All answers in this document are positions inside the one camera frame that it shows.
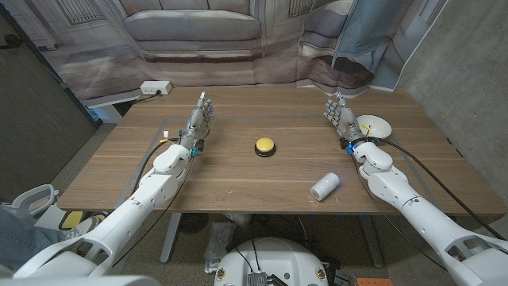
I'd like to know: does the grey five-finger left hand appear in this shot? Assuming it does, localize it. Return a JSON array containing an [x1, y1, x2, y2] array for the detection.
[[179, 91, 215, 150]]

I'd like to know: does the grey five-finger right hand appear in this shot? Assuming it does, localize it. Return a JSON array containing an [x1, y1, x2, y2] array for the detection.
[[323, 91, 368, 145]]

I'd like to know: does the white ribbed bowl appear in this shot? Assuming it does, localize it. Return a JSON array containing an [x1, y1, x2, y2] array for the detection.
[[356, 114, 393, 140]]

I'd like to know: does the yellow button with black base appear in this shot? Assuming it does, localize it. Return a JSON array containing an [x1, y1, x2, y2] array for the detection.
[[254, 137, 277, 158]]

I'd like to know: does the white power strip box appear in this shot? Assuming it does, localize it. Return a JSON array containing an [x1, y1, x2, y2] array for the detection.
[[140, 80, 173, 96]]

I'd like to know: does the printed living room backdrop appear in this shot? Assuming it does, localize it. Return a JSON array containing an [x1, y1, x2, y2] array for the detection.
[[6, 0, 450, 109]]

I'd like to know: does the white crumpled bag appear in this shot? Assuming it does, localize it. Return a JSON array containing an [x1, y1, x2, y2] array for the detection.
[[222, 213, 253, 228]]

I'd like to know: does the white table leg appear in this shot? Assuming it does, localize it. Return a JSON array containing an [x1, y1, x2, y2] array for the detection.
[[160, 212, 183, 265]]

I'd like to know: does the grey table leg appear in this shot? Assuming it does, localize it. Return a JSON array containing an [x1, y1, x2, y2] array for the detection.
[[359, 214, 385, 269]]

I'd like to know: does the clear plastic bag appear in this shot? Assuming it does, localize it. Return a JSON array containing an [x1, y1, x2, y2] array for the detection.
[[204, 221, 239, 275]]

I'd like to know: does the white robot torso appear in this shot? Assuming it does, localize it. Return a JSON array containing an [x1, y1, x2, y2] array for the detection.
[[213, 237, 329, 286]]

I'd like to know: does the yellow and black pad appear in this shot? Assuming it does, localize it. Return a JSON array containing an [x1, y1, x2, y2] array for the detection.
[[58, 210, 108, 231]]

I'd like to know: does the grey perforated partition panel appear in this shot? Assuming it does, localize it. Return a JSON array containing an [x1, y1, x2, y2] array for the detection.
[[0, 3, 101, 204]]

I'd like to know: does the orange box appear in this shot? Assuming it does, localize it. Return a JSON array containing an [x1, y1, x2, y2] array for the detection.
[[356, 277, 394, 286]]

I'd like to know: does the white grey rimmed container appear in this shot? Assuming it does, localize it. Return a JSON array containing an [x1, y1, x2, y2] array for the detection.
[[10, 184, 60, 218]]

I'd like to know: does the blue denim trouser leg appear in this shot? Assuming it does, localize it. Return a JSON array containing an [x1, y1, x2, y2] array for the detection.
[[0, 206, 71, 271]]

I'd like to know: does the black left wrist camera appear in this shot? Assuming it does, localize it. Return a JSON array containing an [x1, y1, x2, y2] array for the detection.
[[191, 137, 207, 157]]

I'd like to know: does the black power strip cable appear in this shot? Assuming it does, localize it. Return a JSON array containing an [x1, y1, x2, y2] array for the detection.
[[130, 90, 163, 105]]

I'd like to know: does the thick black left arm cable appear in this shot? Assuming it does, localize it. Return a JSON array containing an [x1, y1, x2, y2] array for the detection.
[[130, 137, 180, 195]]

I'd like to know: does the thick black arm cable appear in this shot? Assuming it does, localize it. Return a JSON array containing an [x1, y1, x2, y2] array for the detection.
[[130, 137, 180, 195], [367, 136, 508, 242]]

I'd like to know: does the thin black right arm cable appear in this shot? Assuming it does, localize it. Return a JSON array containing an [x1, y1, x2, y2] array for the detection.
[[349, 153, 448, 272]]

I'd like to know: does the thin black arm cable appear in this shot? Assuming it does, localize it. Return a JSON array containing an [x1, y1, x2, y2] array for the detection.
[[110, 156, 195, 268], [349, 153, 448, 272]]

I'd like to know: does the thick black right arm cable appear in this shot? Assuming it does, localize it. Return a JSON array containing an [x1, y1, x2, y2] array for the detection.
[[367, 136, 508, 242]]

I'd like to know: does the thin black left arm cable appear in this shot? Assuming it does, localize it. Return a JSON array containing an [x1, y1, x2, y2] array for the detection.
[[110, 156, 195, 268]]

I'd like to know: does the black wall hook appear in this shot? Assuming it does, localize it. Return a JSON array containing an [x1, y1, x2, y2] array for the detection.
[[0, 33, 24, 51]]

